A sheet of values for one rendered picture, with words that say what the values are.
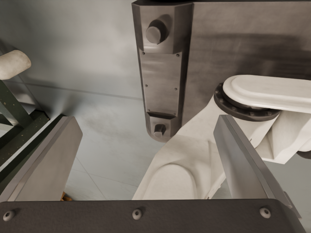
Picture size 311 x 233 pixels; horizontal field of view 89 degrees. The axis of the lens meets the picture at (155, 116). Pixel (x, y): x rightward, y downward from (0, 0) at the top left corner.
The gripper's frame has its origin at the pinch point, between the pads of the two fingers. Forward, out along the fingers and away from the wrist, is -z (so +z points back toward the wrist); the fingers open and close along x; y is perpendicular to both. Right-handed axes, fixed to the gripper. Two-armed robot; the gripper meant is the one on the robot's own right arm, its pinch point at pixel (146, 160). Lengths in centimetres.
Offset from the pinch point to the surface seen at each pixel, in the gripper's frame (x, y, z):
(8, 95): 85, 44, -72
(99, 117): 36, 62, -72
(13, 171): 75, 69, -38
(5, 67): 71, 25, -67
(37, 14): 49, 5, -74
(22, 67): 69, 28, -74
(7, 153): 91, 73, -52
